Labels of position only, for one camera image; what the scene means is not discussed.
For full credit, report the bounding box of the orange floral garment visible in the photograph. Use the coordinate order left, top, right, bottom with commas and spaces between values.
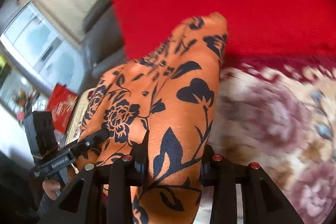
75, 13, 228, 223

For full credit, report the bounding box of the white window frame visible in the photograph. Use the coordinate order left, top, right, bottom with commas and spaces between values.
1, 2, 84, 93

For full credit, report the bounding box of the left hand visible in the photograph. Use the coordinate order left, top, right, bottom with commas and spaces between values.
42, 165, 76, 201

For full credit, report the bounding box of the floral plush blanket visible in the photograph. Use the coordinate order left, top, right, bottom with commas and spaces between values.
209, 55, 335, 223

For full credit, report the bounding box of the red gift bag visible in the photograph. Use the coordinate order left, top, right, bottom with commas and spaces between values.
46, 84, 77, 134

